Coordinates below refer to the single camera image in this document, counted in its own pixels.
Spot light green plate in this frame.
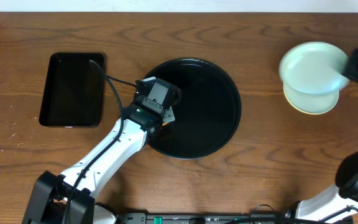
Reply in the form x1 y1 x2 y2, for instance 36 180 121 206
283 82 340 114
279 42 349 95

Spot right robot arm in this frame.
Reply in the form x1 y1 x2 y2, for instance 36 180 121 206
279 42 358 223

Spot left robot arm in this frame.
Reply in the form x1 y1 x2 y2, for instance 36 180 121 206
22 77 181 223

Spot round black tray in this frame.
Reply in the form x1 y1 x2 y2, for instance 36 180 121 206
146 58 241 159

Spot black rectangular bin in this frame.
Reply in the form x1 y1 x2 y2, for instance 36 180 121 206
39 52 105 127

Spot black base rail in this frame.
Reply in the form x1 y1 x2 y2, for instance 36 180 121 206
94 202 354 224

